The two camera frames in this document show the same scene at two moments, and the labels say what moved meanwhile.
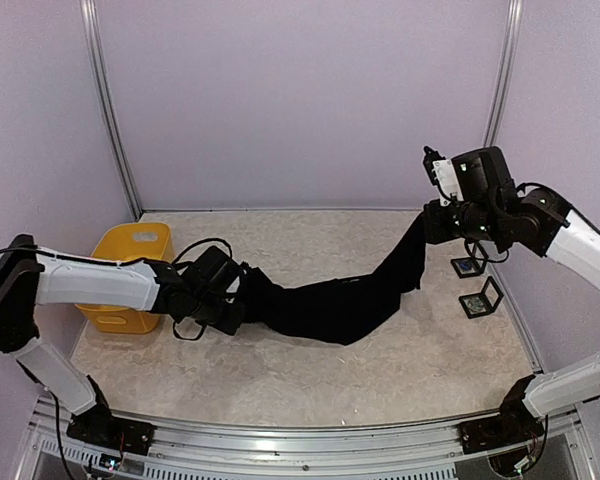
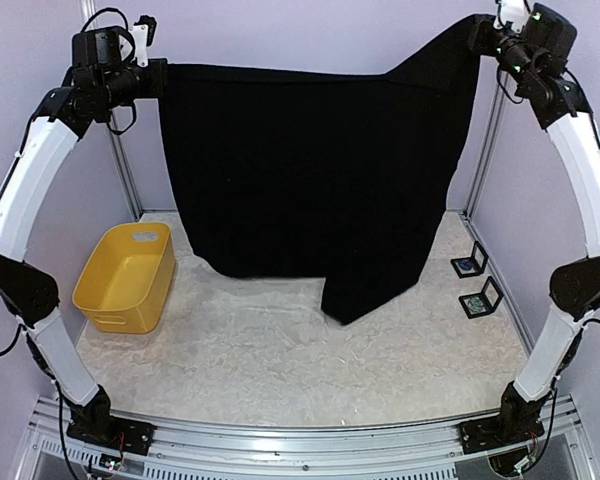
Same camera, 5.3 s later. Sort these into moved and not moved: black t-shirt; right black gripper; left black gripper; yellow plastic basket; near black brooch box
Moved: black t-shirt; left black gripper; right black gripper
Not moved: near black brooch box; yellow plastic basket
